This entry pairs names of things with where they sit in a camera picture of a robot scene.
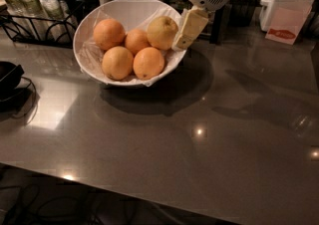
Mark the white card with red logo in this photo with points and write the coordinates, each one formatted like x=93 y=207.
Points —
x=287 y=20

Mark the orange at front right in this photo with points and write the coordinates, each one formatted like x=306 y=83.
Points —
x=148 y=63

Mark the black wire basket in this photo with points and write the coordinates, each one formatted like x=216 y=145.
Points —
x=242 y=12

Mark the clear plastic bowl liner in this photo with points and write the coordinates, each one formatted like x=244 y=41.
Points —
x=89 y=57

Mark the black dish on wire stand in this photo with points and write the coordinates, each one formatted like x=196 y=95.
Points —
x=18 y=94

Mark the small orange in middle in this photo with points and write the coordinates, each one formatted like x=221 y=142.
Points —
x=136 y=40

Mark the black wire cup rack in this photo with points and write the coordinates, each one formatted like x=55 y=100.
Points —
x=43 y=31

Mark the orange at back left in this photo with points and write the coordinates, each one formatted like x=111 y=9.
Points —
x=109 y=33

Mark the orange at front left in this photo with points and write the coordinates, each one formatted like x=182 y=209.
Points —
x=117 y=63

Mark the white bowl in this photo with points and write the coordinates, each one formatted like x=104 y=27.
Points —
x=133 y=9

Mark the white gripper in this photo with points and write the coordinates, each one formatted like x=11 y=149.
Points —
x=195 y=21

